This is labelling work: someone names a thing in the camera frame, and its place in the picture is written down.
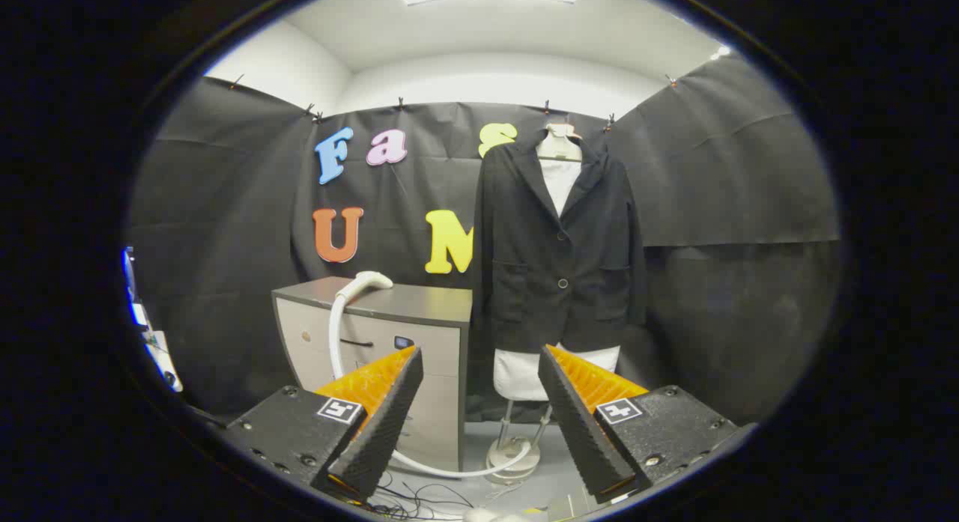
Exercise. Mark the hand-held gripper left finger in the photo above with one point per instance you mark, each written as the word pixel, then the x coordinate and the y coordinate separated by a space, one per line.
pixel 386 425

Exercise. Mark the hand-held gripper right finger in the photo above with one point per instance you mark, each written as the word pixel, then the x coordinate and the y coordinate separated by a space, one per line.
pixel 577 425

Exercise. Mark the black jacket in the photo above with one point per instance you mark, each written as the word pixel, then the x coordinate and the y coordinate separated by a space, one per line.
pixel 524 267

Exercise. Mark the mannequin stand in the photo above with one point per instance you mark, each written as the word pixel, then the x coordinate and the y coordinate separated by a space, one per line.
pixel 513 462

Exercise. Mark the white mannequin torso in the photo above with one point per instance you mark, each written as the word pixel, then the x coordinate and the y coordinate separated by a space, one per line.
pixel 517 372

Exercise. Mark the grey cabinet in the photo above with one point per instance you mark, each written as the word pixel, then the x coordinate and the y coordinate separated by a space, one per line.
pixel 419 335

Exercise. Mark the white electronic equipment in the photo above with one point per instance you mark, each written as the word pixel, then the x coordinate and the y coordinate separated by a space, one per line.
pixel 153 342

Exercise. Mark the black backdrop cloth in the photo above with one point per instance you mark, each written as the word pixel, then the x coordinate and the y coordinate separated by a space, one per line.
pixel 225 207

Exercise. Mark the small ceiling light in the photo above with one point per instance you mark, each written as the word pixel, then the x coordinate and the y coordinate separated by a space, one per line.
pixel 720 52

